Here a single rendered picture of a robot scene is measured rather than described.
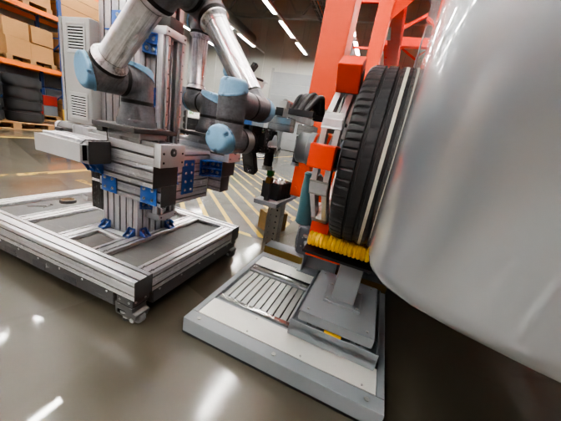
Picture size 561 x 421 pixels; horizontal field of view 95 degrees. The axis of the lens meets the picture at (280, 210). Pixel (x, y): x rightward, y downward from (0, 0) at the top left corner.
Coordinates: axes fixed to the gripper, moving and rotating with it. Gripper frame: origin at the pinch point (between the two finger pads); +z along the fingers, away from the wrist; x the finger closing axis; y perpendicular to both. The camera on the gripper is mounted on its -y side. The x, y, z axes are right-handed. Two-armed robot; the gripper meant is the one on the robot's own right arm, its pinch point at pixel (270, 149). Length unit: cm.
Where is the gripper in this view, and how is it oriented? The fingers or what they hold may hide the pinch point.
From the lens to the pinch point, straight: 101.7
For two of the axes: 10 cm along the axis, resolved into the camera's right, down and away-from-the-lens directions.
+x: -9.1, -2.6, 3.1
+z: 3.7, -2.1, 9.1
